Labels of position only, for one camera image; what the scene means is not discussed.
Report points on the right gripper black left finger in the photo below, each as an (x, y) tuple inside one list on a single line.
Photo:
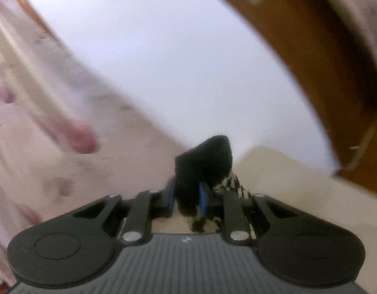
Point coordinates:
[(80, 245)]

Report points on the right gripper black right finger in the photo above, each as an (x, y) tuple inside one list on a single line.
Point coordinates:
[(292, 244)]

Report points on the black white striped knit cardigan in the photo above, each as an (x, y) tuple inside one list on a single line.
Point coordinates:
[(207, 165)]

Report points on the pink leaf print curtain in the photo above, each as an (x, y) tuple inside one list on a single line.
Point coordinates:
[(65, 136)]

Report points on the brass door hinge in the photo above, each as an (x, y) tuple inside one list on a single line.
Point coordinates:
[(361, 148)]

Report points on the brown wooden door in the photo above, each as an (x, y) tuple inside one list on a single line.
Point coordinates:
[(333, 71)]

